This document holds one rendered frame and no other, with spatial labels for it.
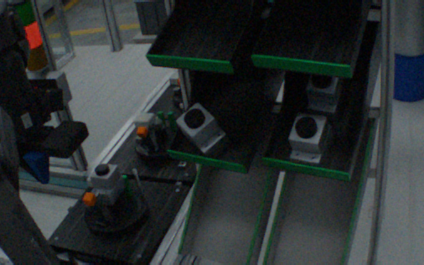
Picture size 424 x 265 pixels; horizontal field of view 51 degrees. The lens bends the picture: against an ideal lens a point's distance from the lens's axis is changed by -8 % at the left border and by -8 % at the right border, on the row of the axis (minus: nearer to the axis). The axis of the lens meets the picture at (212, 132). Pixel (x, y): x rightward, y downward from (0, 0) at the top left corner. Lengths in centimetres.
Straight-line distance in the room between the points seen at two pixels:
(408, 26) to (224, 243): 88
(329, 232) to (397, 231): 30
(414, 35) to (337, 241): 81
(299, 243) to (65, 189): 63
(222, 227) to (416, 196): 52
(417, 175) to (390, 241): 24
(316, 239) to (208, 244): 19
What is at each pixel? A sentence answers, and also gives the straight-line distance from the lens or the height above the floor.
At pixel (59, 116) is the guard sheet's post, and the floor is 112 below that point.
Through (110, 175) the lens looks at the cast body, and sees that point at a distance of 95.
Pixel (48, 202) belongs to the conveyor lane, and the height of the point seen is 92.
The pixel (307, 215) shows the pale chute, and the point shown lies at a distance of 82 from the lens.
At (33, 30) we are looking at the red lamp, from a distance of 103.
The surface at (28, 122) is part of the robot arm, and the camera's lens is 66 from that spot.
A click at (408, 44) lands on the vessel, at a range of 147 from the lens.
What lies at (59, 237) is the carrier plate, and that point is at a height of 97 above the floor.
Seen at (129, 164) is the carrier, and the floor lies 97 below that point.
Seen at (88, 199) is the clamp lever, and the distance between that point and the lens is 93.
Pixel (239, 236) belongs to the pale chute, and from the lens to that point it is 84.
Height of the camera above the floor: 162
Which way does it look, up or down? 32 degrees down
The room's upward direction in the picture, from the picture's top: 9 degrees counter-clockwise
